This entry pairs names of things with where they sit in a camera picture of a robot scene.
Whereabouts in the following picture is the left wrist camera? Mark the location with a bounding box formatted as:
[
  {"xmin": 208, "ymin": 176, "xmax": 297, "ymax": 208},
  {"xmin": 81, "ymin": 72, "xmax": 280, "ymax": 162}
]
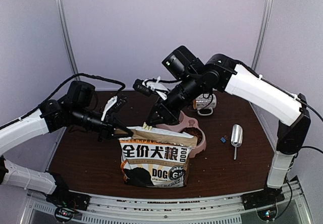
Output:
[{"xmin": 101, "ymin": 95, "xmax": 128, "ymax": 121}]

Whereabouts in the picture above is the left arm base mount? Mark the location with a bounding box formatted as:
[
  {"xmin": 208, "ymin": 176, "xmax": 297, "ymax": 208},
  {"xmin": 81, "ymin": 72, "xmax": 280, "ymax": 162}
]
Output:
[{"xmin": 45, "ymin": 191, "xmax": 90, "ymax": 223}]

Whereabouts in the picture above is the white patterned mug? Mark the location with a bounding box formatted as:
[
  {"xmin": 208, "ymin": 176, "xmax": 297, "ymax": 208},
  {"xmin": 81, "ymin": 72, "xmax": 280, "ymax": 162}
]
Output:
[{"xmin": 193, "ymin": 94, "xmax": 217, "ymax": 117}]

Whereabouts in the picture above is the pink double pet bowl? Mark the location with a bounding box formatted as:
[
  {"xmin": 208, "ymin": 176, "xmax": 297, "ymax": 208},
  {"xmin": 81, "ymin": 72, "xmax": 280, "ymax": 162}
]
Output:
[{"xmin": 156, "ymin": 111, "xmax": 206, "ymax": 158}]

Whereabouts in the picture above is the left aluminium frame post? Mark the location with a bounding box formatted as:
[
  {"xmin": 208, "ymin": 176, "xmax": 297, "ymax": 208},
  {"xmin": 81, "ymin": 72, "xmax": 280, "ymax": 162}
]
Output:
[{"xmin": 56, "ymin": 0, "xmax": 79, "ymax": 75}]

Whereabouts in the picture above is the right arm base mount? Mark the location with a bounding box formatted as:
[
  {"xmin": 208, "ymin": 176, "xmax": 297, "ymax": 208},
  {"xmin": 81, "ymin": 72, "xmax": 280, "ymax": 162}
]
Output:
[{"xmin": 241, "ymin": 190, "xmax": 285, "ymax": 221}]

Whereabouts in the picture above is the brown dog kibble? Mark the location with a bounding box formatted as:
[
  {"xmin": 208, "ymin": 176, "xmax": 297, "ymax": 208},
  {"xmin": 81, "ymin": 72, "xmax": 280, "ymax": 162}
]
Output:
[{"xmin": 185, "ymin": 128, "xmax": 203, "ymax": 144}]

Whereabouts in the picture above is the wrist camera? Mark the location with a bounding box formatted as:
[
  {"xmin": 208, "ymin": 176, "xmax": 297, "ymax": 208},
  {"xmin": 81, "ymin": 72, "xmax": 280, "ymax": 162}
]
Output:
[
  {"xmin": 101, "ymin": 95, "xmax": 128, "ymax": 121},
  {"xmin": 133, "ymin": 77, "xmax": 169, "ymax": 100}
]

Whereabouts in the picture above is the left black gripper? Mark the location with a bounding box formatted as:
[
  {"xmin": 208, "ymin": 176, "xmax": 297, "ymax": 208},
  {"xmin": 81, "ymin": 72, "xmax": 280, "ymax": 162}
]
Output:
[{"xmin": 72, "ymin": 105, "xmax": 133, "ymax": 143}]

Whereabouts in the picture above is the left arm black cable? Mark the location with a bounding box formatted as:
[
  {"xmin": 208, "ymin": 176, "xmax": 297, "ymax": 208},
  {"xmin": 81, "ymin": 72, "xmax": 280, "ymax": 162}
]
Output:
[{"xmin": 0, "ymin": 73, "xmax": 126, "ymax": 129}]

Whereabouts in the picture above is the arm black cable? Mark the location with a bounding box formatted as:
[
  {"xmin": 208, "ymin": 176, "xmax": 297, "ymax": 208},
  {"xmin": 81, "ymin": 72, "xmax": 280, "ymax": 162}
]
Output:
[
  {"xmin": 0, "ymin": 73, "xmax": 126, "ymax": 129},
  {"xmin": 297, "ymin": 94, "xmax": 323, "ymax": 154}
]

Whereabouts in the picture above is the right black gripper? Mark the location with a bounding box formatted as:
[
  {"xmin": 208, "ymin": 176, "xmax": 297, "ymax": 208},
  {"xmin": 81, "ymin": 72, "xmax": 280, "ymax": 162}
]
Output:
[{"xmin": 145, "ymin": 72, "xmax": 203, "ymax": 126}]

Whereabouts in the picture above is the gold binder clip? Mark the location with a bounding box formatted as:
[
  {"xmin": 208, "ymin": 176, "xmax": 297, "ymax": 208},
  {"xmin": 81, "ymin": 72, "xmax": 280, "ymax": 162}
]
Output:
[{"xmin": 142, "ymin": 122, "xmax": 152, "ymax": 131}]

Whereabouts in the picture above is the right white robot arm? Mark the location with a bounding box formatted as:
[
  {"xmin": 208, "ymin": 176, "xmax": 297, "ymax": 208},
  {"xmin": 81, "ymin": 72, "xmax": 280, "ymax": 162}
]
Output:
[{"xmin": 140, "ymin": 45, "xmax": 311, "ymax": 205}]

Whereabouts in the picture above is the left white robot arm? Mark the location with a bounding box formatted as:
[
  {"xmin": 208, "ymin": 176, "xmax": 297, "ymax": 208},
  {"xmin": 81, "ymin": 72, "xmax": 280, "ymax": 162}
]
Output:
[{"xmin": 1, "ymin": 81, "xmax": 133, "ymax": 206}]

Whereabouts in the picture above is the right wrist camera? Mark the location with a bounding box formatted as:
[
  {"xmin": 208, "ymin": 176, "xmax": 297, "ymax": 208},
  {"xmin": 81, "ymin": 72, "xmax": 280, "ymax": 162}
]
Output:
[{"xmin": 133, "ymin": 77, "xmax": 169, "ymax": 100}]

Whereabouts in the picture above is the blue binder clip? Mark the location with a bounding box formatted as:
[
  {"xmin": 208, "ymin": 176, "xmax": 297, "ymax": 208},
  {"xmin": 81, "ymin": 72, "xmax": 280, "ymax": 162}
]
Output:
[{"xmin": 220, "ymin": 136, "xmax": 228, "ymax": 143}]

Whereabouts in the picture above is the aluminium frame post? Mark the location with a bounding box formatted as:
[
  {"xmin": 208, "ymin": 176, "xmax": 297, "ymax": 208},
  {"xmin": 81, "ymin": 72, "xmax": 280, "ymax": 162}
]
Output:
[
  {"xmin": 56, "ymin": 0, "xmax": 79, "ymax": 75},
  {"xmin": 251, "ymin": 0, "xmax": 274, "ymax": 70}
]

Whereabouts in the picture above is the metal food scoop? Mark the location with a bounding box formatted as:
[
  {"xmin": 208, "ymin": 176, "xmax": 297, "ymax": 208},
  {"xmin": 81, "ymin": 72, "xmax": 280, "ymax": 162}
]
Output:
[{"xmin": 231, "ymin": 124, "xmax": 243, "ymax": 160}]

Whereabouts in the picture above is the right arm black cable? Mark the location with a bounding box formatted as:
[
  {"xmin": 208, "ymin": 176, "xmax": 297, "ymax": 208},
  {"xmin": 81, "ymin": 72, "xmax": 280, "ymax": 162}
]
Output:
[{"xmin": 297, "ymin": 94, "xmax": 323, "ymax": 154}]

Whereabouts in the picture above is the dog food bag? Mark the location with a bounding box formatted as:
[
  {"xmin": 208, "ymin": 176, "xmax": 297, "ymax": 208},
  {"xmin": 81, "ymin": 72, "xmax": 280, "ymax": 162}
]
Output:
[{"xmin": 119, "ymin": 127, "xmax": 197, "ymax": 188}]

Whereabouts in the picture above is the right aluminium frame post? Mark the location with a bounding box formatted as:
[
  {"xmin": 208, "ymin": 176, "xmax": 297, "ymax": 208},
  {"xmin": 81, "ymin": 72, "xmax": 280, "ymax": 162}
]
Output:
[{"xmin": 251, "ymin": 0, "xmax": 274, "ymax": 70}]

